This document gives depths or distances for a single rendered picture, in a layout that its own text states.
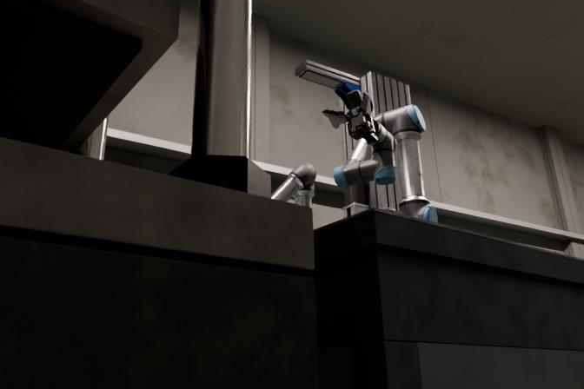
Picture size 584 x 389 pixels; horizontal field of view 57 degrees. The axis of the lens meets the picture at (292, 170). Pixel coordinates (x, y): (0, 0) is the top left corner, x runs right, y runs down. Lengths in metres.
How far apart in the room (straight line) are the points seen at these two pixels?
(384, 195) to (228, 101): 1.85
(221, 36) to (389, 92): 2.09
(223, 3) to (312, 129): 4.66
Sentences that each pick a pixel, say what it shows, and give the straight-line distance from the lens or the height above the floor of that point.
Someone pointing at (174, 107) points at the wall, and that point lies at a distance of 4.60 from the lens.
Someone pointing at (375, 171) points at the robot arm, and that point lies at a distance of 1.84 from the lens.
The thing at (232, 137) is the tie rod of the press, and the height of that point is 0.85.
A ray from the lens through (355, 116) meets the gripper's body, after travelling 1.74.
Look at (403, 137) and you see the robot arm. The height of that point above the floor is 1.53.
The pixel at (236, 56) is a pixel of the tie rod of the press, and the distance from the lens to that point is 0.57.
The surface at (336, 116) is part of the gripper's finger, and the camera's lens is 1.73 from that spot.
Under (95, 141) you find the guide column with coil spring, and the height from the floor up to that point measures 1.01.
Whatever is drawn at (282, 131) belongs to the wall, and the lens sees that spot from 5.02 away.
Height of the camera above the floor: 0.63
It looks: 23 degrees up
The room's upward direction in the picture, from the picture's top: 1 degrees counter-clockwise
